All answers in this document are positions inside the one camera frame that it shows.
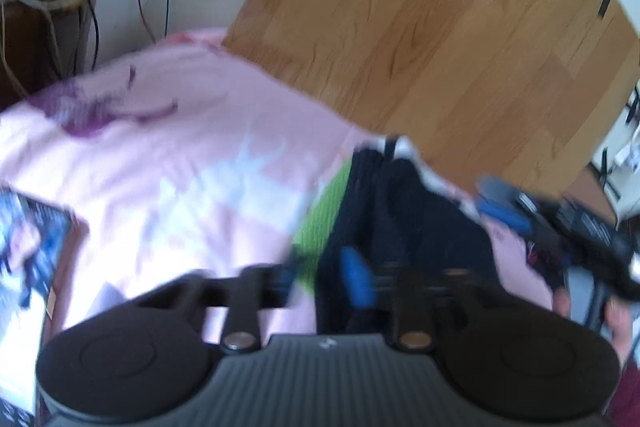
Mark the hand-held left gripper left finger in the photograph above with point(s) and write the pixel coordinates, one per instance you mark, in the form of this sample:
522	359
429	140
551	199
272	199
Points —
285	279

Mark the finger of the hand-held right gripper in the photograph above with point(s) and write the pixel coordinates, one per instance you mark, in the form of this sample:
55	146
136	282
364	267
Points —
505	216
500	188

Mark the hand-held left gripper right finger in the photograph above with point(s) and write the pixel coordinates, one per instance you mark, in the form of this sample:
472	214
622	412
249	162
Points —
357	279

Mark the green navy striped sweater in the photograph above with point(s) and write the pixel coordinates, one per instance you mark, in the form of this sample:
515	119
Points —
415	232

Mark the person's right hand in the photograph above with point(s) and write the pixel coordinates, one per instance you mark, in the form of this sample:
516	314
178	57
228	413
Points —
617	327

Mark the wooden headboard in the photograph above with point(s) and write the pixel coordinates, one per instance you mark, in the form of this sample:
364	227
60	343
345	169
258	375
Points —
435	37

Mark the pink printed bedsheet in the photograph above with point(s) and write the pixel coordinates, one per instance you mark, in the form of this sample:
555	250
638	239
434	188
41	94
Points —
175	147

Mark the glossy magazine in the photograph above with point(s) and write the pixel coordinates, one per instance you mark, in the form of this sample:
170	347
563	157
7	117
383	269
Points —
30	287

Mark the brown wooden nightstand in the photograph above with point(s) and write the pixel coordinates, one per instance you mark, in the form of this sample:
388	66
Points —
35	52

